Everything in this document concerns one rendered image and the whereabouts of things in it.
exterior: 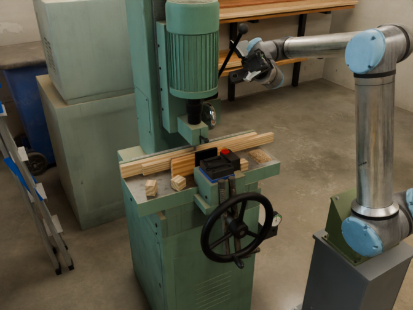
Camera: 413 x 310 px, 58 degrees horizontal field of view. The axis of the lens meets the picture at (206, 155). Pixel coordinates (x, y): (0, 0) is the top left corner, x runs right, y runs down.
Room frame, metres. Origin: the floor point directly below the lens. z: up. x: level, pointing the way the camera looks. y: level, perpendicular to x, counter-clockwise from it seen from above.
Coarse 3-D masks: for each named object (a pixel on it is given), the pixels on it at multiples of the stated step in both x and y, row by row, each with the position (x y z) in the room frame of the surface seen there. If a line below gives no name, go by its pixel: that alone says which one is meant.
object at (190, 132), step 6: (186, 114) 1.36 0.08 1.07; (180, 120) 1.32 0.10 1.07; (186, 120) 1.31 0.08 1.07; (180, 126) 1.32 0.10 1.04; (186, 126) 1.27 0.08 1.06; (192, 126) 1.26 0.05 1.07; (198, 126) 1.26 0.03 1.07; (204, 126) 1.26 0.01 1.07; (180, 132) 1.32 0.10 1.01; (186, 132) 1.27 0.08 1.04; (192, 132) 1.23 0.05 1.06; (198, 132) 1.24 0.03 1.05; (204, 132) 1.25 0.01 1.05; (186, 138) 1.27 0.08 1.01; (192, 138) 1.23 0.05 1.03; (198, 138) 1.24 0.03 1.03; (192, 144) 1.23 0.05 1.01; (198, 144) 1.24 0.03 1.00
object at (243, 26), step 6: (240, 24) 1.27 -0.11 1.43; (246, 24) 1.27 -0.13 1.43; (240, 30) 1.25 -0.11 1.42; (246, 30) 1.25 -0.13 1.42; (240, 36) 1.28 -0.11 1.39; (234, 42) 1.30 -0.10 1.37; (234, 48) 1.31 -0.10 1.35; (228, 54) 1.34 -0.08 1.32; (228, 60) 1.35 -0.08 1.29; (222, 66) 1.37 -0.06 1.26; (216, 96) 1.46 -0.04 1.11
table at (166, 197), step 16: (272, 160) 1.29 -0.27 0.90; (144, 176) 1.18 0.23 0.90; (160, 176) 1.18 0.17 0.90; (192, 176) 1.18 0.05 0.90; (256, 176) 1.23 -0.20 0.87; (272, 176) 1.26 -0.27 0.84; (128, 192) 1.10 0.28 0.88; (144, 192) 1.07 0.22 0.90; (160, 192) 1.07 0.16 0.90; (176, 192) 1.07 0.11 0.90; (192, 192) 1.10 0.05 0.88; (144, 208) 1.02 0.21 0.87; (160, 208) 1.04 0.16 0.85; (208, 208) 1.02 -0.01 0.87
